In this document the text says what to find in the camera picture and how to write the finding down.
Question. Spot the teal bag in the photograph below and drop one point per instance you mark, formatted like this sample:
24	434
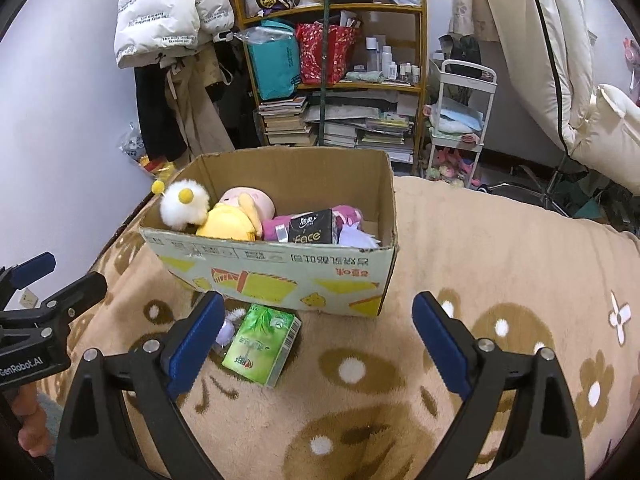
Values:
274	53

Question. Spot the white rolling cart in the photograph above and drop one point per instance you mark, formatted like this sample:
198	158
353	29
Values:
458	120

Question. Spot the person's left hand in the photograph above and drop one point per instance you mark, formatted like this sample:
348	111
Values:
33	436

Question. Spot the stack of books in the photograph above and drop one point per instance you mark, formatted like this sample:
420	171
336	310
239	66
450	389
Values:
285	124

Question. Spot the wooden bookshelf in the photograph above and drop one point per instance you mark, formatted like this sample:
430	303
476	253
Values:
378	103

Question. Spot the red patterned gift bag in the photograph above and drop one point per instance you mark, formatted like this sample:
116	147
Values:
318	54

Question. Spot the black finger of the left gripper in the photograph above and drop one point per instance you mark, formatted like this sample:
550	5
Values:
26	273
69	303

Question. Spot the pink swirl roll plush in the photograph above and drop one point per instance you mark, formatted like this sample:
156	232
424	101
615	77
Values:
263	203

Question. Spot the printed cardboard box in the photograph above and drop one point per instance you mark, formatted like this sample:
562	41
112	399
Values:
324	278

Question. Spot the white-haired purple doll plush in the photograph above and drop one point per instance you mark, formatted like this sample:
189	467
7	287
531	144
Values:
353	237

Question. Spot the white puffer jacket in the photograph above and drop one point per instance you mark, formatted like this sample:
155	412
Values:
158	31

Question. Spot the black Face tissue pack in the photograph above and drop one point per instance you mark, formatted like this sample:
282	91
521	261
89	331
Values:
315	227

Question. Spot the white duvet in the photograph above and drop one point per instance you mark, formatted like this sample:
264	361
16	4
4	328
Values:
549	59

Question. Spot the magenta pink plush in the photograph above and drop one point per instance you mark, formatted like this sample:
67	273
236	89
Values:
276	229

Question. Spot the yellow bear plush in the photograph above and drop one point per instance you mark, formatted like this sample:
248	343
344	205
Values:
233	221

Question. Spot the snack bags on floor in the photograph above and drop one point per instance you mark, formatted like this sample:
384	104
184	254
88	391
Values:
132	145

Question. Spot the green pole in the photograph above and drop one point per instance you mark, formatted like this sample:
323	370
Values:
324	70

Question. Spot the beige coat hanging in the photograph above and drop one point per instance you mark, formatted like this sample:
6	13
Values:
198	120

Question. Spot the white fluffy chick plush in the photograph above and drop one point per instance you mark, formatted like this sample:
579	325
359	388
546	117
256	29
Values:
183	203

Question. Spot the green tissue pack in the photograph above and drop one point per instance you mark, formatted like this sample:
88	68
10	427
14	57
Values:
261	345

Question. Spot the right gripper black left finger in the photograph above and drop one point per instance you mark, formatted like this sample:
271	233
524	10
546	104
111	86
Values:
96	439

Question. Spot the beige floral plush blanket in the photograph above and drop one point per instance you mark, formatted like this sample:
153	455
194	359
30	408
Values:
507	347

